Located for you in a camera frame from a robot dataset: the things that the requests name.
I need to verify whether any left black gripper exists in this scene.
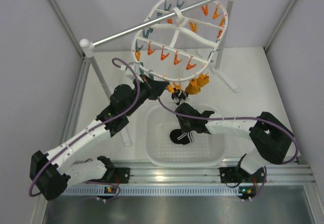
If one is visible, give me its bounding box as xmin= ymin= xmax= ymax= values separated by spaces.
xmin=125 ymin=74 xmax=168 ymax=116

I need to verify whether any orange clothes peg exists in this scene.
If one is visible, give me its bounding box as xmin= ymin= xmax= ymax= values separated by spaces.
xmin=173 ymin=50 xmax=183 ymax=65
xmin=167 ymin=82 xmax=182 ymax=93
xmin=186 ymin=56 xmax=197 ymax=70

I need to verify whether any black striped sock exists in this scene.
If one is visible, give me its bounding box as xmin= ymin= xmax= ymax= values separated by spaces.
xmin=169 ymin=129 xmax=193 ymax=145
xmin=171 ymin=89 xmax=188 ymax=106

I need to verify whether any mustard yellow sock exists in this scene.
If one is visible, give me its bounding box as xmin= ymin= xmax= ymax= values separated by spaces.
xmin=185 ymin=78 xmax=201 ymax=95
xmin=197 ymin=74 xmax=210 ymax=87

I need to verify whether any white oval clip hanger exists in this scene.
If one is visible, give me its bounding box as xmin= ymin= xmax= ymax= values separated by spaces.
xmin=132 ymin=0 xmax=228 ymax=82

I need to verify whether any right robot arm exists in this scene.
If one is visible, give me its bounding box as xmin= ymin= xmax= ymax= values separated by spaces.
xmin=175 ymin=103 xmax=293 ymax=182

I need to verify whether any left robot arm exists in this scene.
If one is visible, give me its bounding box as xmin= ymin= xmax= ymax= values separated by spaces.
xmin=30 ymin=75 xmax=169 ymax=201

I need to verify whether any white laundry basket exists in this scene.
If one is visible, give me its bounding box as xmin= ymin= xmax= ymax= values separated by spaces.
xmin=145 ymin=106 xmax=228 ymax=168

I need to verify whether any white drying rack stand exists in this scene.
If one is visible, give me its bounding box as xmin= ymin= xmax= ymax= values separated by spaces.
xmin=79 ymin=0 xmax=240 ymax=147

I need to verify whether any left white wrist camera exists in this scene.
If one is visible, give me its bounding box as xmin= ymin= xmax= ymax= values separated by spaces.
xmin=125 ymin=62 xmax=140 ymax=80

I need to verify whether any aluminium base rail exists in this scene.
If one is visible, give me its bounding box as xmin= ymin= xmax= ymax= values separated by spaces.
xmin=63 ymin=158 xmax=314 ymax=197

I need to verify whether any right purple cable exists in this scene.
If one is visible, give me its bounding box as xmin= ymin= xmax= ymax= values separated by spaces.
xmin=157 ymin=96 xmax=301 ymax=165

